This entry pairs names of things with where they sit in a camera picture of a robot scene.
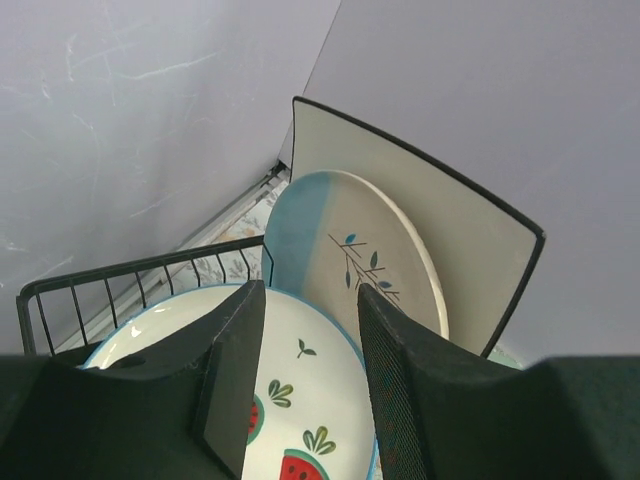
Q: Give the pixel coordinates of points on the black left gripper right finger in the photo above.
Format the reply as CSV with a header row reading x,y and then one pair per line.
x,y
441,412

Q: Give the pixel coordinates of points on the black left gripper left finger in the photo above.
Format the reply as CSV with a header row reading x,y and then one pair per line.
x,y
178,409

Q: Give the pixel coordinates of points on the watermelon pattern round plate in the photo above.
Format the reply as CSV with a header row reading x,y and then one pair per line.
x,y
311,417

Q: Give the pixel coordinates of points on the white square plate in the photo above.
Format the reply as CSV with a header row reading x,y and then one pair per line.
x,y
484,250

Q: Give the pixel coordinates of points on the cream round plate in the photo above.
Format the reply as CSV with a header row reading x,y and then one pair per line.
x,y
331,232

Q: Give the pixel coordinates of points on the floral table mat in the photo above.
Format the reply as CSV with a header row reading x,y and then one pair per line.
x,y
235,266

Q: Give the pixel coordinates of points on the black wire dish rack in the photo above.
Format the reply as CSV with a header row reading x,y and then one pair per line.
x,y
50,309

